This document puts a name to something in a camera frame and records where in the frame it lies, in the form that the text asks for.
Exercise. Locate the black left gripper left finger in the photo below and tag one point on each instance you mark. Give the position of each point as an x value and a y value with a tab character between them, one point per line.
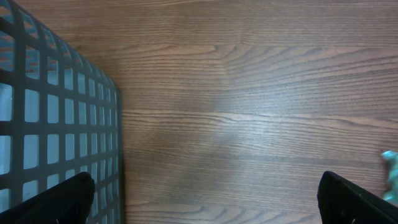
53	202

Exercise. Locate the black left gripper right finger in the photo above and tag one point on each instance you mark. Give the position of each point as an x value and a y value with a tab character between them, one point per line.
343	202

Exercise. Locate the teal wet wipes pack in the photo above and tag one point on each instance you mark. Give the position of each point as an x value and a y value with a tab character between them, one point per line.
391	158

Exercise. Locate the grey plastic mesh basket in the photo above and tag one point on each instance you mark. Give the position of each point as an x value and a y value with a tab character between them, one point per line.
60	127

